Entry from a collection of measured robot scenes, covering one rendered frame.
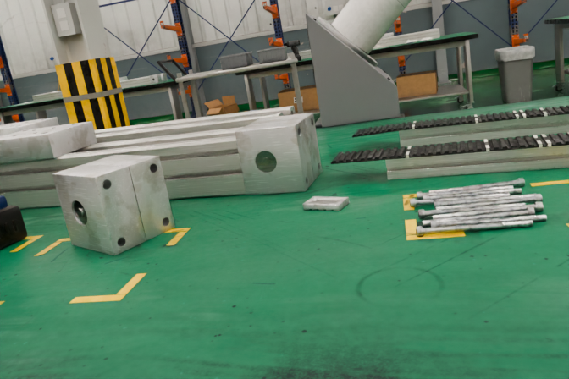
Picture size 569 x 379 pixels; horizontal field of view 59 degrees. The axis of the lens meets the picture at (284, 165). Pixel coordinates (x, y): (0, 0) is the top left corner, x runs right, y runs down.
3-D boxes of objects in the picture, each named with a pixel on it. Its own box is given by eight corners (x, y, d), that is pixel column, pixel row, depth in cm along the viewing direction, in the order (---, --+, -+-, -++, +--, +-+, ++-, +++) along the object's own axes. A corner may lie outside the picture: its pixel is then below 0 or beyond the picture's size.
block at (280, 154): (325, 167, 82) (317, 109, 80) (305, 191, 71) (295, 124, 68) (273, 171, 85) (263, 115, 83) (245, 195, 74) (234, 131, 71)
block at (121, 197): (190, 220, 67) (174, 150, 64) (114, 255, 58) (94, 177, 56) (145, 213, 73) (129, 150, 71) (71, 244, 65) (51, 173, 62)
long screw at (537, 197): (540, 200, 53) (539, 192, 53) (543, 204, 52) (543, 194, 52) (436, 212, 56) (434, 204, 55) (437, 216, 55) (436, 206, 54)
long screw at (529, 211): (533, 215, 50) (532, 205, 50) (536, 218, 49) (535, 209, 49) (422, 226, 53) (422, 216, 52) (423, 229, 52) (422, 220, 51)
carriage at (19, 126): (64, 145, 118) (57, 116, 117) (29, 157, 108) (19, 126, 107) (12, 151, 124) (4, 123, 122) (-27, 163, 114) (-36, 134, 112)
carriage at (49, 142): (101, 156, 93) (91, 120, 91) (58, 174, 83) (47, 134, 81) (33, 163, 98) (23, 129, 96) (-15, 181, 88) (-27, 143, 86)
